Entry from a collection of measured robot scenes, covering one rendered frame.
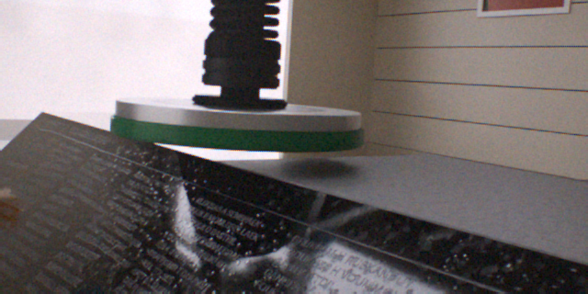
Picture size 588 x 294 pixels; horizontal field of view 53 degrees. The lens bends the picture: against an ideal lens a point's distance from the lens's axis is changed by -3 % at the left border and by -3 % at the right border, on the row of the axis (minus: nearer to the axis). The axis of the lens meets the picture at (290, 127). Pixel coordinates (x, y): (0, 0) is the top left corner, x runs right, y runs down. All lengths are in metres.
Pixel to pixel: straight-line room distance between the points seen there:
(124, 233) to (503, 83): 7.60
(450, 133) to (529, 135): 1.26
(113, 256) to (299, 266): 0.20
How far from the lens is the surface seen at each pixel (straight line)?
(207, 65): 0.52
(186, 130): 0.43
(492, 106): 8.09
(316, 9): 9.06
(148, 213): 0.53
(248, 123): 0.43
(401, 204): 0.38
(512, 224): 0.36
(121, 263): 0.50
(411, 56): 9.13
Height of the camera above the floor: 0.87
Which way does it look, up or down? 4 degrees down
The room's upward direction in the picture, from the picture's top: 4 degrees clockwise
